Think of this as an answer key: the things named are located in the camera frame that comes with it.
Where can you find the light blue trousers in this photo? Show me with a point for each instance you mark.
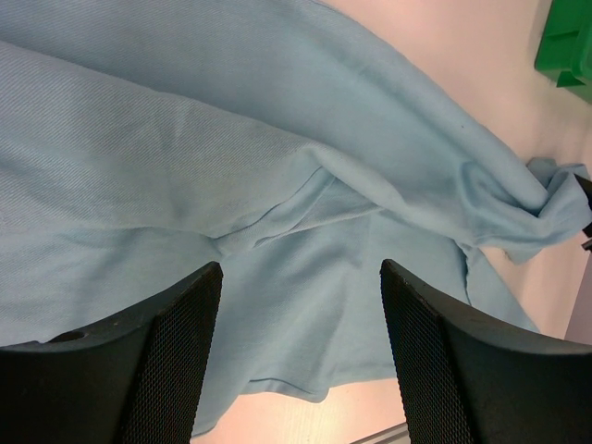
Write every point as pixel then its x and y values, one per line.
pixel 141 140

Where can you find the green plastic tray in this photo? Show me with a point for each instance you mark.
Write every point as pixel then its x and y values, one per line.
pixel 564 52

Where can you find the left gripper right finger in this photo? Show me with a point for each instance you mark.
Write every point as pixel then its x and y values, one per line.
pixel 467 377

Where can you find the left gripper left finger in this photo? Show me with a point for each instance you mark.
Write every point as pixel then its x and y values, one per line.
pixel 133 377

